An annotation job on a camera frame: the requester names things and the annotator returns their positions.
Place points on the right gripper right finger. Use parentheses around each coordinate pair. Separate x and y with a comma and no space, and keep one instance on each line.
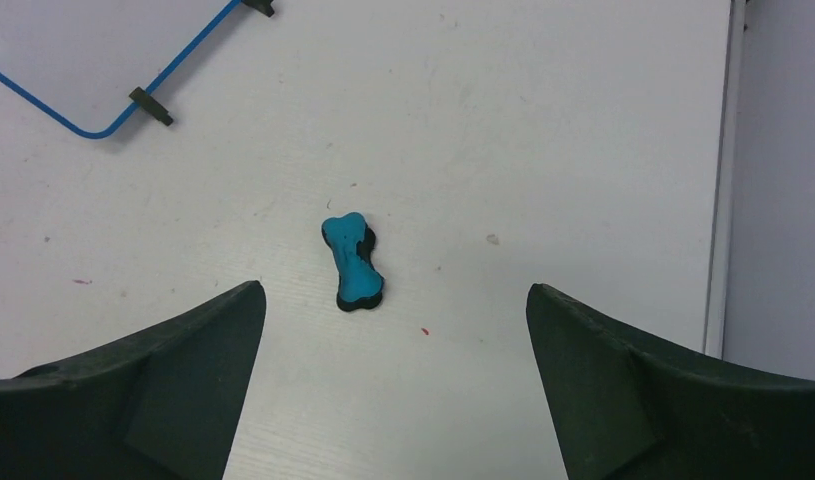
(627,404)

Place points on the blue whiteboard eraser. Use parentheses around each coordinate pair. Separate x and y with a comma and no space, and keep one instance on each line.
(352,241)

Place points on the aluminium frame rail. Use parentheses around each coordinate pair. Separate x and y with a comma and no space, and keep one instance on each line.
(716,305)

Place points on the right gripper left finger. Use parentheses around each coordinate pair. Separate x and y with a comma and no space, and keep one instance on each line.
(161,403)

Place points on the blue framed whiteboard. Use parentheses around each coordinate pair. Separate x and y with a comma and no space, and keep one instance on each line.
(79,61)

